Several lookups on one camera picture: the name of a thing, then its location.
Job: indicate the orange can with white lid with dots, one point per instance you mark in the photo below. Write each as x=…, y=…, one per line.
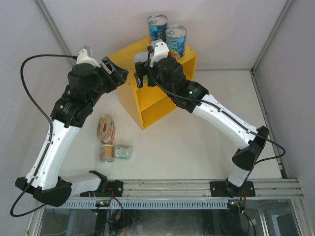
x=142, y=57

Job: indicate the black left base bracket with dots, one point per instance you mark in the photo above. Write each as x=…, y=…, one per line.
x=107, y=189

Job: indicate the aluminium frame post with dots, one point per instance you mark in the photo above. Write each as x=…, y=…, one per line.
x=48, y=19
x=275, y=29

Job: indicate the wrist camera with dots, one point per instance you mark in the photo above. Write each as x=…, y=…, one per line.
x=84, y=56
x=157, y=51

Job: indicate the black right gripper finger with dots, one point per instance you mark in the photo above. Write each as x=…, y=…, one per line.
x=141, y=67
x=139, y=80

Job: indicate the yellow wooden shelf cabinet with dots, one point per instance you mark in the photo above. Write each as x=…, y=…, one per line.
x=145, y=105

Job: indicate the left aluminium frame post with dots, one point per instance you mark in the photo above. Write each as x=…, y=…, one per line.
x=48, y=19

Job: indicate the green label can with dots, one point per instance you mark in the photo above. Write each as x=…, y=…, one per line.
x=123, y=152

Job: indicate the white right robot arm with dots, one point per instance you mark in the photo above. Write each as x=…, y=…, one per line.
x=249, y=139

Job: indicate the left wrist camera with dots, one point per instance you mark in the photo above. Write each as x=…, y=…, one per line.
x=84, y=56

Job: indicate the orange label can lying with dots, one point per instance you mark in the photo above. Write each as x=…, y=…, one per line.
x=107, y=153

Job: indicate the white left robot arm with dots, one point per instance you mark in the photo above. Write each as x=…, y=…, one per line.
x=43, y=181

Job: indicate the aluminium mounting rail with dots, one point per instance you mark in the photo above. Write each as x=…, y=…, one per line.
x=205, y=189

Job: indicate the right aluminium frame post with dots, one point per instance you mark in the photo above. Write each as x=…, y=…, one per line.
x=275, y=29

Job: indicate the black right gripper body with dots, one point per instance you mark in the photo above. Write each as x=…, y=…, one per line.
x=155, y=75

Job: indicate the oval flat fish tin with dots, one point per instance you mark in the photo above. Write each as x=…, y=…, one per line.
x=106, y=130

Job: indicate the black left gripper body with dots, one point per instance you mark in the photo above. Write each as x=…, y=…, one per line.
x=106, y=82

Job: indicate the black right base bracket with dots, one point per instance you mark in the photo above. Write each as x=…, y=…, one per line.
x=226, y=189

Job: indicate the blue soup can with noodles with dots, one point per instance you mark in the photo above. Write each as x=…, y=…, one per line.
x=176, y=40

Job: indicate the black base bracket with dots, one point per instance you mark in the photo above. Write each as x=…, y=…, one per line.
x=107, y=189
x=226, y=189

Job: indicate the grey slotted cable duct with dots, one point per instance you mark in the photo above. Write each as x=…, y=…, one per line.
x=142, y=204

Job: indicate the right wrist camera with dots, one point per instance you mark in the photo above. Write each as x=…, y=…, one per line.
x=157, y=51

